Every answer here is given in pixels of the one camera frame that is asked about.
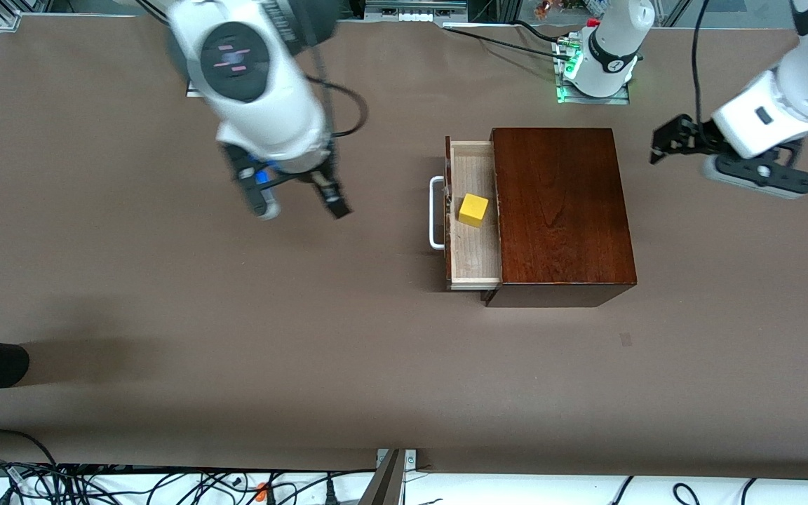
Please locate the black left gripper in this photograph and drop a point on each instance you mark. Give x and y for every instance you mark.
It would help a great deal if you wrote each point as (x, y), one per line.
(692, 137)

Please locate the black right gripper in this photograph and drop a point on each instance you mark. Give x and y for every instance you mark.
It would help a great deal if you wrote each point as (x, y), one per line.
(325, 184)

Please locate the yellow cube block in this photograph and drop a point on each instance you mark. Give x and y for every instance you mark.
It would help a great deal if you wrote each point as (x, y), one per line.
(473, 210)

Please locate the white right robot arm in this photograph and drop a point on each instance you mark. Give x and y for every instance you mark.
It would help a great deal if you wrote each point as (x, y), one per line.
(264, 119)

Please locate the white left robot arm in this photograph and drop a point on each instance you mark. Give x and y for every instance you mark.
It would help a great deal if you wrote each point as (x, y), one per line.
(797, 84)

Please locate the dark wooden drawer cabinet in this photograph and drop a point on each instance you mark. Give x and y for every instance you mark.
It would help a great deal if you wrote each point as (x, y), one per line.
(565, 224)

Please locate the brown table cover sheet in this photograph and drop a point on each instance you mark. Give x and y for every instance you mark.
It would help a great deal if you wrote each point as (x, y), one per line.
(306, 315)

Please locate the white power strip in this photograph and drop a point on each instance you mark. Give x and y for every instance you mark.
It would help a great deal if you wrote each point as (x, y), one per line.
(414, 15)

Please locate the slanted aluminium profile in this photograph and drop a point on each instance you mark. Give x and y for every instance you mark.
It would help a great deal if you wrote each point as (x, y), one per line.
(384, 484)

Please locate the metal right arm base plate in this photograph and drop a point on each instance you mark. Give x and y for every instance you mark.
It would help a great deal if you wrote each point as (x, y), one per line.
(192, 90)

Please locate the small metal mounting bracket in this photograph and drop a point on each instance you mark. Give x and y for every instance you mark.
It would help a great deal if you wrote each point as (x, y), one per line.
(411, 459)

